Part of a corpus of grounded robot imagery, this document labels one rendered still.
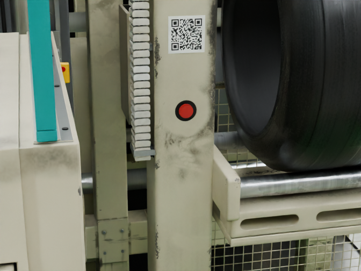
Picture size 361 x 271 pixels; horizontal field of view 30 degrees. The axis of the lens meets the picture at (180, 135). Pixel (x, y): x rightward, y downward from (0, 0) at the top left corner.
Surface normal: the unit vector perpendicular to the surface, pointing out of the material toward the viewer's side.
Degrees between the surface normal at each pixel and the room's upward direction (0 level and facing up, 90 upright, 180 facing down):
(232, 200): 90
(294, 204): 0
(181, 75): 90
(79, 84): 79
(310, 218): 90
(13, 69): 0
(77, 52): 36
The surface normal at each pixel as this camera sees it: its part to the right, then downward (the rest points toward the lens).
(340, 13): 0.21, -0.03
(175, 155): 0.22, 0.33
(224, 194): -0.98, 0.07
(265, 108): 0.14, -0.52
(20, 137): 0.00, -0.94
